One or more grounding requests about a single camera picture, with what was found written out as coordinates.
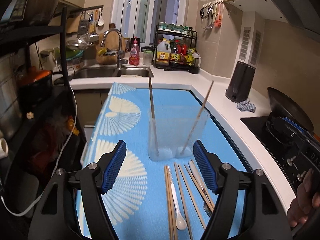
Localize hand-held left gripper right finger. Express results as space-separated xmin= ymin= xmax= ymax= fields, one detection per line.
xmin=192 ymin=140 xmax=293 ymax=240

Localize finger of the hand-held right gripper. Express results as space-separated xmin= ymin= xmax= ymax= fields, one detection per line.
xmin=271 ymin=116 xmax=313 ymax=140

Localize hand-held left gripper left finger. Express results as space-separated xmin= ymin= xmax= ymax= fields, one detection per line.
xmin=27 ymin=140 xmax=127 ymax=240

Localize metal spoon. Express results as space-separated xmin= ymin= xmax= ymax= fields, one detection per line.
xmin=188 ymin=159 xmax=213 ymax=217

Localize clear plastic container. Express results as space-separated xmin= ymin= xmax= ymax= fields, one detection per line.
xmin=147 ymin=106 xmax=211 ymax=161

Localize white ceramic spoon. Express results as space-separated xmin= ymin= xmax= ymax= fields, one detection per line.
xmin=167 ymin=166 xmax=187 ymax=230

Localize dark chopstick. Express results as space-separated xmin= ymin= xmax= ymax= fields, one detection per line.
xmin=148 ymin=76 xmax=160 ymax=156

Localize person's right hand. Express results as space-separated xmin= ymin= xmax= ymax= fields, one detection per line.
xmin=287 ymin=168 xmax=320 ymax=228

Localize black wok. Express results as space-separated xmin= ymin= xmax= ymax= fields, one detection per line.
xmin=267 ymin=87 xmax=314 ymax=132

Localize black gas stove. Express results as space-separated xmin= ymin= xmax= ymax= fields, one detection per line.
xmin=240 ymin=115 xmax=320 ymax=195

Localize blue grey rag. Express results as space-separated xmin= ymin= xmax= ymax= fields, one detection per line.
xmin=236 ymin=99 xmax=257 ymax=113

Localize black electric kettle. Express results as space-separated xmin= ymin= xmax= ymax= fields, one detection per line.
xmin=225 ymin=60 xmax=257 ymax=103

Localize dark bag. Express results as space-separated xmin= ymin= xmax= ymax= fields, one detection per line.
xmin=4 ymin=87 xmax=87 ymax=188

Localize blue shell-patterned mat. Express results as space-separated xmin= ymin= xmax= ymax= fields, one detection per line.
xmin=75 ymin=81 xmax=253 ymax=240

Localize white vent grille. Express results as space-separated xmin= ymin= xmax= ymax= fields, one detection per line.
xmin=239 ymin=26 xmax=252 ymax=61

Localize steel sink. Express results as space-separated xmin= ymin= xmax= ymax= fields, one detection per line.
xmin=72 ymin=66 xmax=151 ymax=79

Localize glass oil cruet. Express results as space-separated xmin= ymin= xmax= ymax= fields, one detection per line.
xmin=192 ymin=52 xmax=202 ymax=68

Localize wooden cutting board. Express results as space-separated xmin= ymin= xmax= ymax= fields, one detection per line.
xmin=96 ymin=28 xmax=121 ymax=65

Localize glass jar with green lid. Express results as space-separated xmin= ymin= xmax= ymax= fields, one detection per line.
xmin=142 ymin=47 xmax=154 ymax=66

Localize white pipe piece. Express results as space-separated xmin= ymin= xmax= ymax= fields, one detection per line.
xmin=0 ymin=137 xmax=10 ymax=159

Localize pink dish soap bottle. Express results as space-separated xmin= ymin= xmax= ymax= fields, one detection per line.
xmin=128 ymin=37 xmax=141 ymax=67

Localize red capped sauce bottle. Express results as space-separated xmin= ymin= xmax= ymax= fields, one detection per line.
xmin=180 ymin=43 xmax=188 ymax=65

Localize dark soy sauce bottle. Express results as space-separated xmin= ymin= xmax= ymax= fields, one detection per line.
xmin=170 ymin=39 xmax=181 ymax=67

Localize pot with orange lid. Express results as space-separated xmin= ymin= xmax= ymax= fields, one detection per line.
xmin=18 ymin=66 xmax=54 ymax=107

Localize cooking oil jug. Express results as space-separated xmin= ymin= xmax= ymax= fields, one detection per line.
xmin=156 ymin=38 xmax=172 ymax=67

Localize green dish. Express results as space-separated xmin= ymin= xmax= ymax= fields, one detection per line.
xmin=66 ymin=49 xmax=84 ymax=62

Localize chrome faucet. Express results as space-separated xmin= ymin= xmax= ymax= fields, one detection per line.
xmin=100 ymin=28 xmax=129 ymax=69

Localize range hood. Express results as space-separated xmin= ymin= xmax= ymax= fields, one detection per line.
xmin=224 ymin=0 xmax=320 ymax=30

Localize white jug kettle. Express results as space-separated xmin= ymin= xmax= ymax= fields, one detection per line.
xmin=39 ymin=48 xmax=58 ymax=71

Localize metal strainer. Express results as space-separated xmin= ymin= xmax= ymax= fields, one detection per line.
xmin=66 ymin=32 xmax=100 ymax=51

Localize black spice rack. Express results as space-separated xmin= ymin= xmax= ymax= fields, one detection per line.
xmin=152 ymin=24 xmax=201 ymax=75

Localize black shelf rack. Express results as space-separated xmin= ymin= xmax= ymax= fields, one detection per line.
xmin=0 ymin=4 xmax=104 ymax=110

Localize hanging metal scissors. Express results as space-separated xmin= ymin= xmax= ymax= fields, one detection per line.
xmin=199 ymin=5 xmax=213 ymax=20

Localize row of spice jars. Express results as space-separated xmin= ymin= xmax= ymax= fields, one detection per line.
xmin=159 ymin=21 xmax=193 ymax=34

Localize metal grater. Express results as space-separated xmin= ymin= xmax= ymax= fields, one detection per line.
xmin=76 ymin=13 xmax=90 ymax=37

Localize hanging wooden board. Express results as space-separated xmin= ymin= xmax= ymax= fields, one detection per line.
xmin=66 ymin=15 xmax=83 ymax=34

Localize window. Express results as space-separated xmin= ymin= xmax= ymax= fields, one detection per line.
xmin=112 ymin=0 xmax=187 ymax=46

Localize dark bowl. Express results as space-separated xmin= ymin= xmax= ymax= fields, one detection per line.
xmin=27 ymin=0 xmax=61 ymax=26

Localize appliance with button panel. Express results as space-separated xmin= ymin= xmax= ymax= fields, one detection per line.
xmin=0 ymin=0 xmax=35 ymax=22

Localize white cable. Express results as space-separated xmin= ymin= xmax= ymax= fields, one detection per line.
xmin=0 ymin=66 xmax=78 ymax=217

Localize wall hook rail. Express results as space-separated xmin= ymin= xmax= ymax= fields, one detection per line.
xmin=202 ymin=0 xmax=223 ymax=8

